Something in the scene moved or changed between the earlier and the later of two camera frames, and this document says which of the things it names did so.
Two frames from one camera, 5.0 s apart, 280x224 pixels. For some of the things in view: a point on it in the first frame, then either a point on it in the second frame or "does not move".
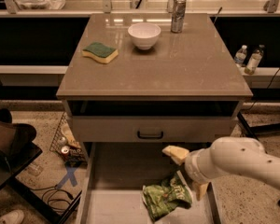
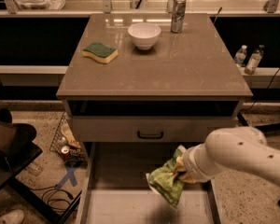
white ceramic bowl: [144, 35] does not move
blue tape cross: [70, 175] does not move
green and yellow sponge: [101, 52] does not move
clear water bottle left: [241, 55] does not move
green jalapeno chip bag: [162, 197] → [162, 182]
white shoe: [15, 217] does not move
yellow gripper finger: [201, 189] → [187, 178]
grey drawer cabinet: [129, 104] does not move
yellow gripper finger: [178, 154] → [179, 166]
